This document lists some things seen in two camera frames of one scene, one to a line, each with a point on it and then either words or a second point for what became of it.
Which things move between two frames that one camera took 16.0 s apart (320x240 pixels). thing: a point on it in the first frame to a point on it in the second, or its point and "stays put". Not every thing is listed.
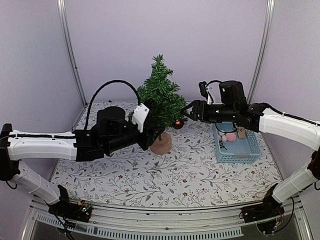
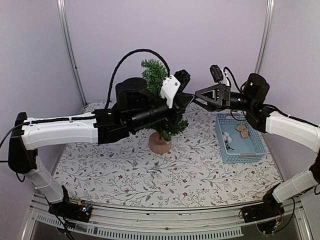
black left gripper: (150, 131) to (181, 102)
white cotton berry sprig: (222, 138) to (227, 137)
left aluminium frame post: (63, 29) stays put
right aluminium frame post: (268, 29) stays put
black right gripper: (199, 105) to (222, 96)
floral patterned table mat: (189, 176) stays put
